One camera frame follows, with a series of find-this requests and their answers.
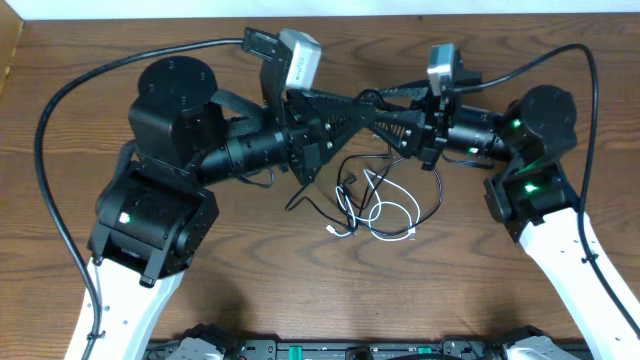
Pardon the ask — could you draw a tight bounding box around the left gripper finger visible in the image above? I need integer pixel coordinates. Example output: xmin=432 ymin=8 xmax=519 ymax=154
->
xmin=302 ymin=91 xmax=376 ymax=155
xmin=378 ymin=86 xmax=429 ymax=100

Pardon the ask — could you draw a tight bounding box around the black usb cable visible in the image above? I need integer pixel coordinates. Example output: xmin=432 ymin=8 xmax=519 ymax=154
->
xmin=357 ymin=88 xmax=444 ymax=237
xmin=284 ymin=152 xmax=394 ymax=235

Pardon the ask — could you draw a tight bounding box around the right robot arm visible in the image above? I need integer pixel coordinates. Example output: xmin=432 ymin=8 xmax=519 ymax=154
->
xmin=374 ymin=73 xmax=639 ymax=359

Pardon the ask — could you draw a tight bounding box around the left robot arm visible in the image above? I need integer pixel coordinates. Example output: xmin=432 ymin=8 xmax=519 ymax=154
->
xmin=66 ymin=40 xmax=430 ymax=359

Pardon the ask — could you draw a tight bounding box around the cardboard side panel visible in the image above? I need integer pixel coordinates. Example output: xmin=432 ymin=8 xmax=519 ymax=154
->
xmin=0 ymin=0 xmax=23 ymax=93

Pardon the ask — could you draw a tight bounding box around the left black camera cable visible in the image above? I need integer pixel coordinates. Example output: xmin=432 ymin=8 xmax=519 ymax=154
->
xmin=33 ymin=38 xmax=246 ymax=360

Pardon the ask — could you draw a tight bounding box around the black camera cable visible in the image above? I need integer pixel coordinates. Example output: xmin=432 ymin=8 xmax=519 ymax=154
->
xmin=452 ymin=43 xmax=640 ymax=341
xmin=33 ymin=38 xmax=246 ymax=360

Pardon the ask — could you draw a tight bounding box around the right black camera cable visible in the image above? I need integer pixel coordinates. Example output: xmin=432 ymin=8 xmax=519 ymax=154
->
xmin=452 ymin=43 xmax=640 ymax=341

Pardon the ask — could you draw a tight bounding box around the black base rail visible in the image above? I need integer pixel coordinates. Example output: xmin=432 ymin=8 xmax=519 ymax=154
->
xmin=142 ymin=325 xmax=593 ymax=360

